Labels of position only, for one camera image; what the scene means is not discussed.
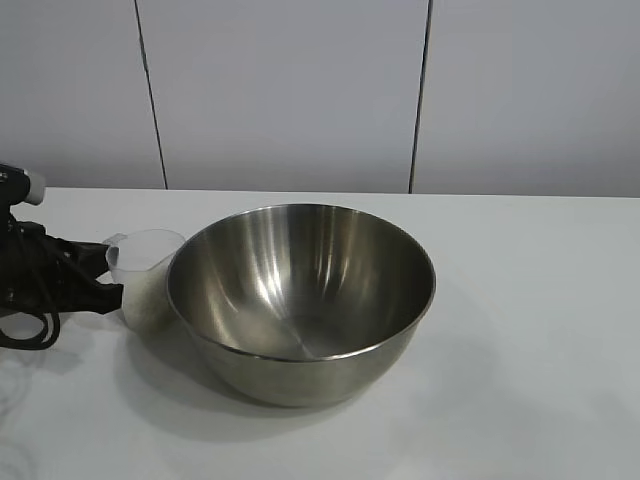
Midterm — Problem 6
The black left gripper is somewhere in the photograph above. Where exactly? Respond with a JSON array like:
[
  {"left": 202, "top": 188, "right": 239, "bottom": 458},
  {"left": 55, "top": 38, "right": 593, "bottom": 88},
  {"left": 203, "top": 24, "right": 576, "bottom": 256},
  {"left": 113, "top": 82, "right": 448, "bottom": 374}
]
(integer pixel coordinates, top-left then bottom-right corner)
[{"left": 0, "top": 204, "right": 125, "bottom": 318}]

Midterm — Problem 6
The white uncooked rice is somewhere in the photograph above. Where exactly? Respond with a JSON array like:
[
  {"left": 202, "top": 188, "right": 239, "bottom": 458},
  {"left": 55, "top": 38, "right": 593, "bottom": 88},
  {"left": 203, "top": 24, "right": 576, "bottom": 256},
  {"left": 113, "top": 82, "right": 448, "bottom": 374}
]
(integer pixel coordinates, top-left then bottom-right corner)
[{"left": 122, "top": 269, "right": 172, "bottom": 334}]

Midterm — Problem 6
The clear plastic measuring cup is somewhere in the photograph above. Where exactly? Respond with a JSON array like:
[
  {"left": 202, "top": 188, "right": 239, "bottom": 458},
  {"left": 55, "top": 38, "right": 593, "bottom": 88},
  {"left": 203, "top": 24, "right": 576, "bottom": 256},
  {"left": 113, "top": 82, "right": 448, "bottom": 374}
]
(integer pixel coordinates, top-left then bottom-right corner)
[{"left": 102, "top": 228, "right": 187, "bottom": 335}]

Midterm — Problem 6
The stainless steel mixing bowl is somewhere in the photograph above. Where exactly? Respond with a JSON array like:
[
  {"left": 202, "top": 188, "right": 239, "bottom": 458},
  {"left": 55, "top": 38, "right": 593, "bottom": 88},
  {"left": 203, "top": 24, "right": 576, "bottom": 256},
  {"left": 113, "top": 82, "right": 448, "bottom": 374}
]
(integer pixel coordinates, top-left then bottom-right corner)
[{"left": 164, "top": 202, "right": 437, "bottom": 407}]

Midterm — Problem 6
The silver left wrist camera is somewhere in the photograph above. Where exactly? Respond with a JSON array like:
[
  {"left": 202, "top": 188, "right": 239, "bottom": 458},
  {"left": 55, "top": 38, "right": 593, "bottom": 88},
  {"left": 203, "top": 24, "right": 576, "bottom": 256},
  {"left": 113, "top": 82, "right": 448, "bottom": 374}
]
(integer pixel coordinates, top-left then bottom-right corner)
[{"left": 0, "top": 163, "right": 47, "bottom": 207}]

